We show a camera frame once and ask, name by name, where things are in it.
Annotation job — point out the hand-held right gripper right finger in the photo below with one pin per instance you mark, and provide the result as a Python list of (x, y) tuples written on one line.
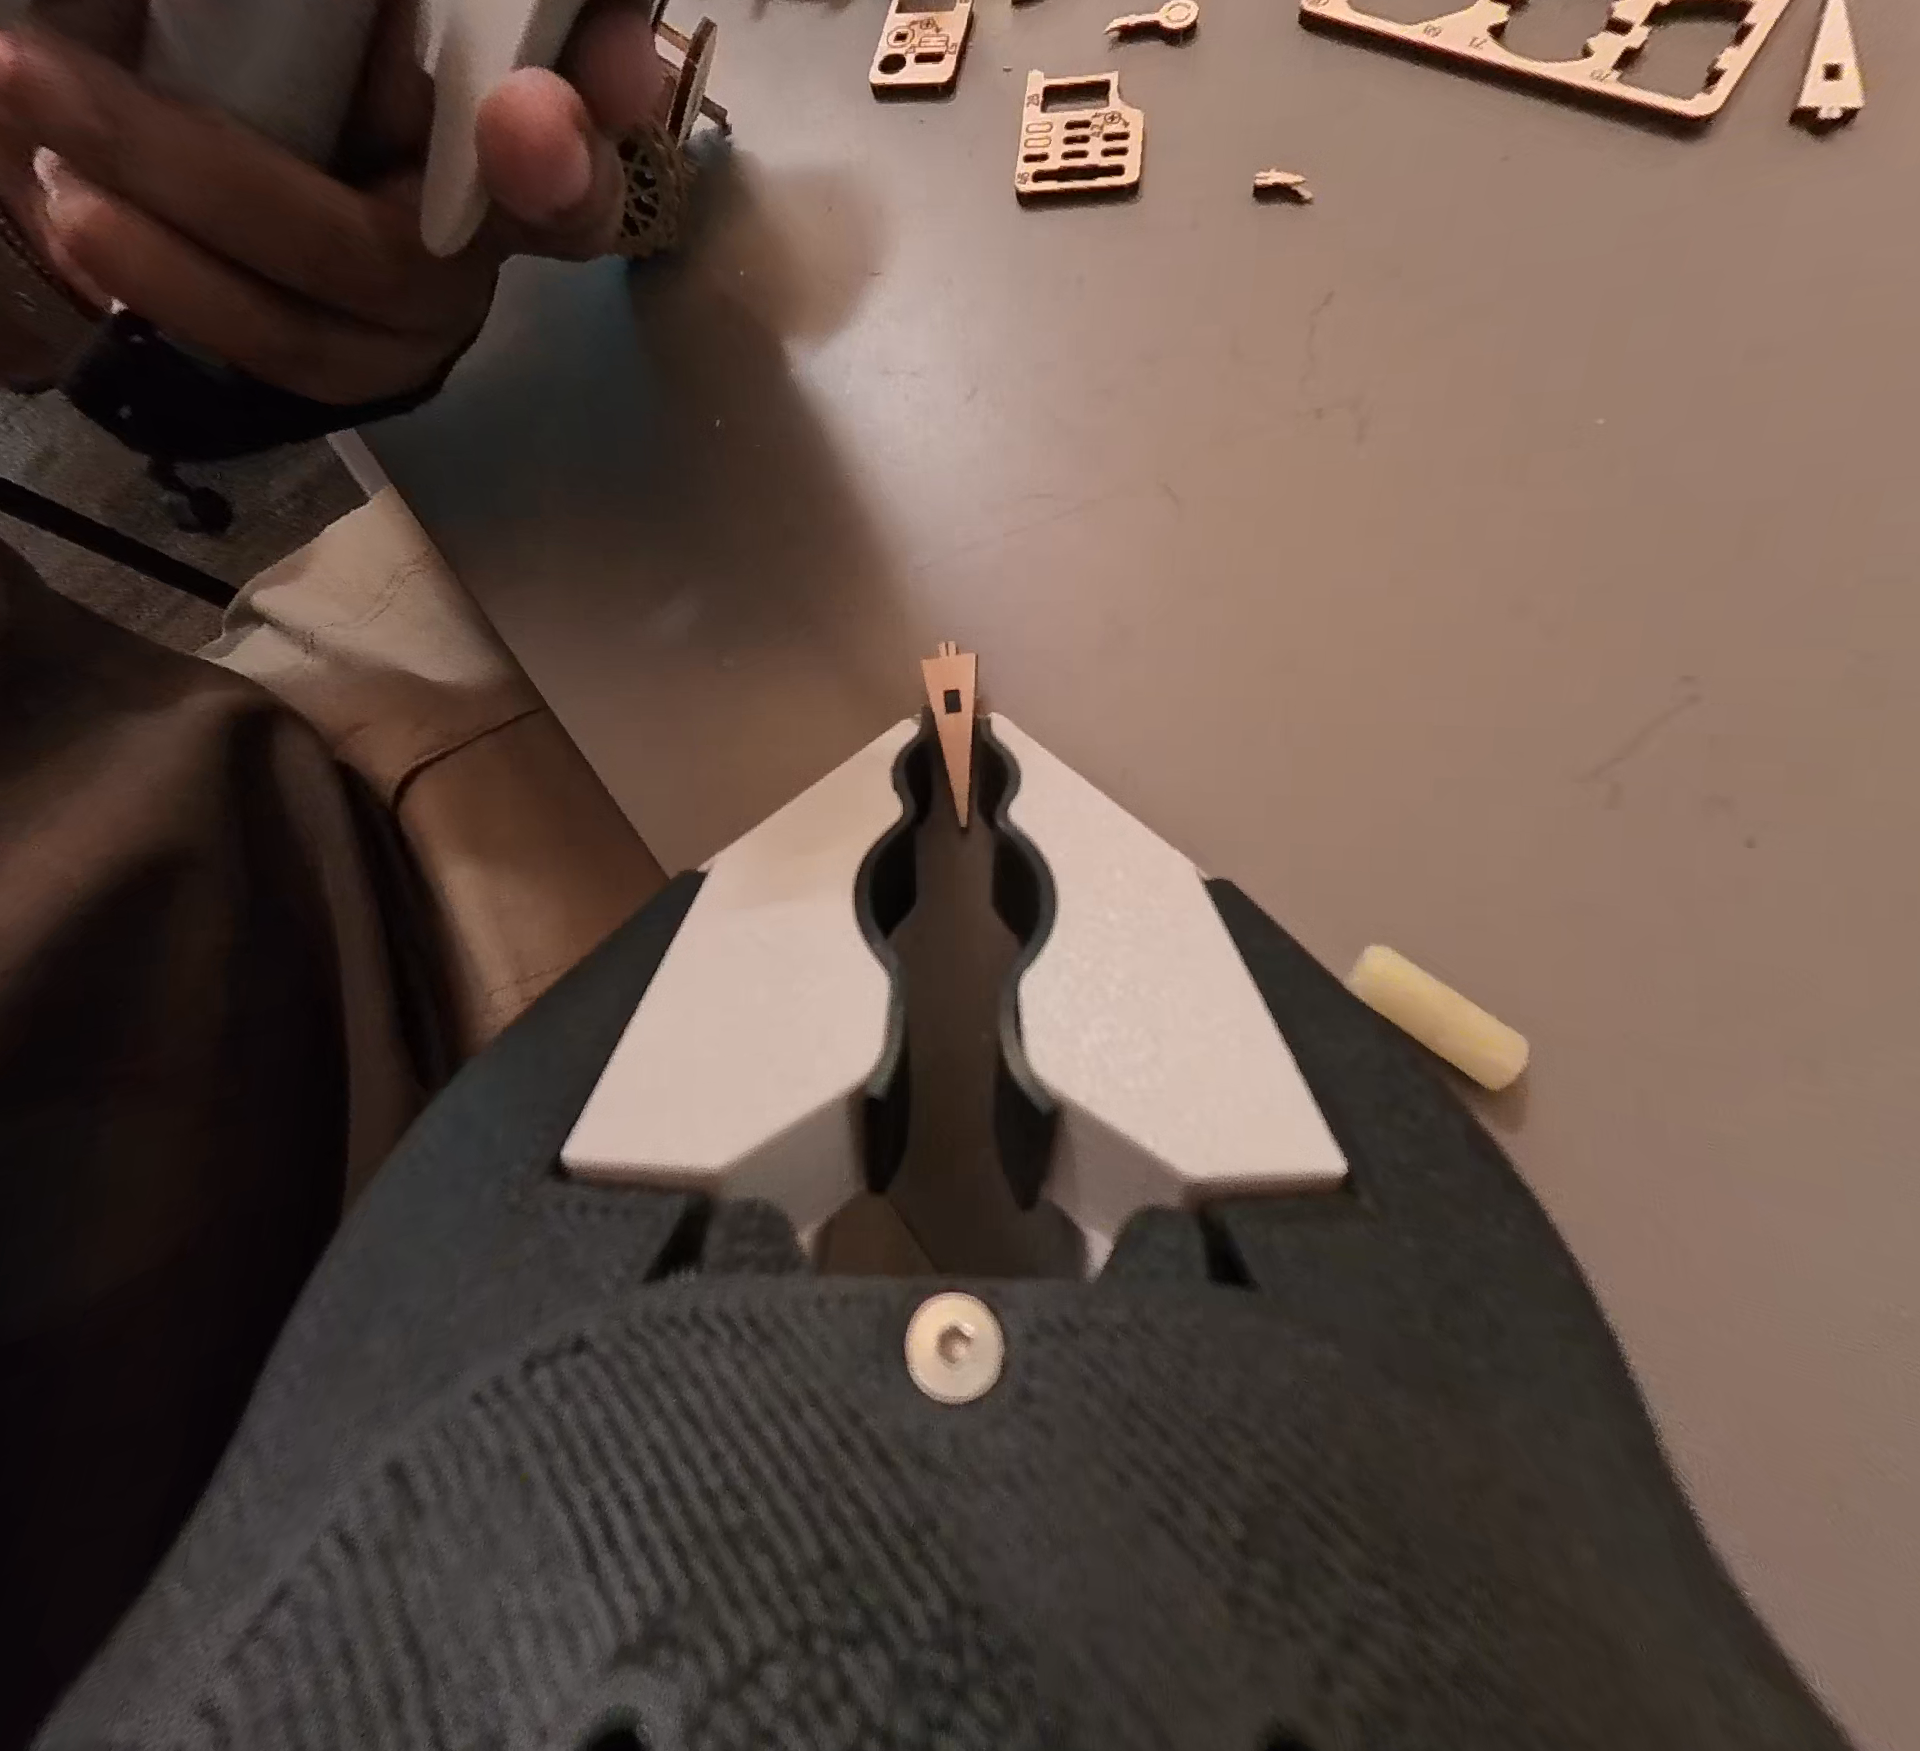
[(1171, 1030)]

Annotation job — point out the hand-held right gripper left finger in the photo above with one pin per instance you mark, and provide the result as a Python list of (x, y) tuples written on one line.
[(734, 1030)]

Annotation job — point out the small wooden wedge piece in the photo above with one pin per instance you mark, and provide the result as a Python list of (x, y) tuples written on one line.
[(1830, 70), (951, 731)]

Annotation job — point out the grey desk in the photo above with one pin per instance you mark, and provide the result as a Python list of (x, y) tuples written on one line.
[(1350, 582)]

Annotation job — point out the person's left hand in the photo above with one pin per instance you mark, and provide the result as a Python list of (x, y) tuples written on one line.
[(225, 267)]

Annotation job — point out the cream wax stick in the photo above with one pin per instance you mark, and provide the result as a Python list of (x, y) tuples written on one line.
[(1441, 1015)]

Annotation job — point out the person's beige pants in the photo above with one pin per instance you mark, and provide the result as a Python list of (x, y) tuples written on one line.
[(451, 760)]

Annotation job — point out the small wooden wheel assembly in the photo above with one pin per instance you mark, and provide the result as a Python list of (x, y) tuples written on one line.
[(683, 115)]

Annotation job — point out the person's brown shirt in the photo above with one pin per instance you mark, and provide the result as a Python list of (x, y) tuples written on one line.
[(181, 1030)]

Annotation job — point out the small wooden rectangular panel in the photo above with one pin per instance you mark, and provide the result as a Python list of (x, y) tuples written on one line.
[(923, 48)]

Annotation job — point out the wooden keypad-like panel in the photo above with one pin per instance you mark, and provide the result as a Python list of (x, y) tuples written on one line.
[(1080, 140)]

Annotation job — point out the tiny wooden fragment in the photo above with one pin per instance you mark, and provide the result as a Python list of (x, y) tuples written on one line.
[(1283, 185)]

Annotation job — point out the spoon-shaped wooden piece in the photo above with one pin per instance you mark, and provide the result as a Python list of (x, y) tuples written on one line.
[(1162, 18)]

